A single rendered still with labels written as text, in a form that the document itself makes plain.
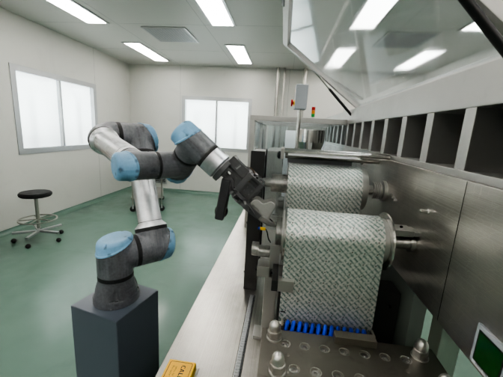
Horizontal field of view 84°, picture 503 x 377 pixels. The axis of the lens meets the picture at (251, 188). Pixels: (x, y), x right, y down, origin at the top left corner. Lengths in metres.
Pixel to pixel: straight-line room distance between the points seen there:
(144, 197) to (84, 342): 0.53
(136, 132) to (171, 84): 5.66
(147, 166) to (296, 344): 0.56
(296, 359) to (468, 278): 0.37
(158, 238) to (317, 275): 0.59
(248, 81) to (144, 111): 2.47
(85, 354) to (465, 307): 1.11
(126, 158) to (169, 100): 6.03
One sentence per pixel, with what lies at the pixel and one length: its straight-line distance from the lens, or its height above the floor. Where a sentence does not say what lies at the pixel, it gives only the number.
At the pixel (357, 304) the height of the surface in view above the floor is 1.10.
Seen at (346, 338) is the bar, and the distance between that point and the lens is 0.77.
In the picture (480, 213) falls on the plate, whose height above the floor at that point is 1.39.
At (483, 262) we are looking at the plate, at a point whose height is 1.31.
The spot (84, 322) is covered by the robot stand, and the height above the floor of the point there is 0.86.
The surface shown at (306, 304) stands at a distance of 0.78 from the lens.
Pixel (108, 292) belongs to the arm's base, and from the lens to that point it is 1.09.
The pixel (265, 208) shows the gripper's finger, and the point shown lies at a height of 1.31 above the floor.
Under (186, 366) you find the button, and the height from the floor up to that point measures 0.92.
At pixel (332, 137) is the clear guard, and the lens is 1.71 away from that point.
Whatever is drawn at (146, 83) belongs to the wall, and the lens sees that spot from 7.01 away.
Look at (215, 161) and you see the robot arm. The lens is 0.72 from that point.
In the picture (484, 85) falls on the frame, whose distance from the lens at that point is 0.68.
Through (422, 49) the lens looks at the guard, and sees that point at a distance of 0.84.
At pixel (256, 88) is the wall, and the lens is 6.31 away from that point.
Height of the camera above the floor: 1.51
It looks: 12 degrees down
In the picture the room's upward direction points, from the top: 3 degrees clockwise
